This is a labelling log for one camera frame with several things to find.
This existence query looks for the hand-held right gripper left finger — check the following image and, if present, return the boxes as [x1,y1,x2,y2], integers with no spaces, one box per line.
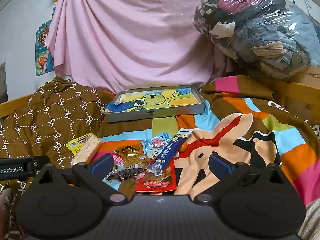
[32,153,128,204]

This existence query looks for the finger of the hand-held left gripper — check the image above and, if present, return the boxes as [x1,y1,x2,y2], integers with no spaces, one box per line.
[30,155,52,174]

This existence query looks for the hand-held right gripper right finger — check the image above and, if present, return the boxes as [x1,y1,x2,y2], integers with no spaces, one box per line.
[194,153,288,204]

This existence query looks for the pink white snack packet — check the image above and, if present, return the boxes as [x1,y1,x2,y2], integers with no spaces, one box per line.
[111,150,125,172]

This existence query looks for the rice cracker packet yellow label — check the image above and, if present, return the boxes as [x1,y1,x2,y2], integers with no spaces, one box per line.
[64,133,103,168]

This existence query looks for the clear dark snack packet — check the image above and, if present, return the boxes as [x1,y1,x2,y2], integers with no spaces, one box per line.
[104,167,147,182]

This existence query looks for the gold brown snack packet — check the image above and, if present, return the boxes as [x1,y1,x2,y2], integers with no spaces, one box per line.
[117,144,148,168]

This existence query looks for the dark blue stick packet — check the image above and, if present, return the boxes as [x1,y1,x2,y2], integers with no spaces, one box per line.
[147,128,192,177]

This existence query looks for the white portrait snack packet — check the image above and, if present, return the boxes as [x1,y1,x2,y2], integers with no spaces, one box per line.
[147,148,165,159]

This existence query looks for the red snack packet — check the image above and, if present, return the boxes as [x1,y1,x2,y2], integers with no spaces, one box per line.
[135,159,177,193]

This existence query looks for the light blue snack packet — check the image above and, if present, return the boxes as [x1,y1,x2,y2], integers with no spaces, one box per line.
[140,132,172,151]

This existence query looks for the grey shallow box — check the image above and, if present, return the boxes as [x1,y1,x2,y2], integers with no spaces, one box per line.
[103,84,206,123]

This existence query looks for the colourful striped cartoon blanket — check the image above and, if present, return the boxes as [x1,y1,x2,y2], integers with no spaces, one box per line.
[97,75,320,205]

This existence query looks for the brown patterned pillow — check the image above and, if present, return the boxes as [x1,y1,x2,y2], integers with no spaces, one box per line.
[0,76,118,240]

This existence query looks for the pale tape piece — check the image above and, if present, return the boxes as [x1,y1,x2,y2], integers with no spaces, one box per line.
[114,92,128,104]

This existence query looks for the grey door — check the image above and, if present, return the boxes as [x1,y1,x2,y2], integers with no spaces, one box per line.
[0,62,7,103]

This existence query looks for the beige fuzzy cloth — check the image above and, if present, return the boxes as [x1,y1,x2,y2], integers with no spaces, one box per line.
[297,197,320,240]

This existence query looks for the pink sheet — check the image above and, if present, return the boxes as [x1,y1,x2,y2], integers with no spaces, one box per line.
[47,0,253,94]

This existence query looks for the clear bag of clothes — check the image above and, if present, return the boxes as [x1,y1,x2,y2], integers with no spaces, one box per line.
[192,0,316,80]

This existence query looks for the wooden bed rail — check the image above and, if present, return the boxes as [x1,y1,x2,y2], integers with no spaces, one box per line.
[0,94,38,118]

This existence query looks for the wall poster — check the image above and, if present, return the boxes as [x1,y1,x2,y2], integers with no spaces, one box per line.
[35,0,63,77]

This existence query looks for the wooden bed frame panel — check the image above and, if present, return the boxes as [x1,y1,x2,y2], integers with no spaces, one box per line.
[275,81,320,125]

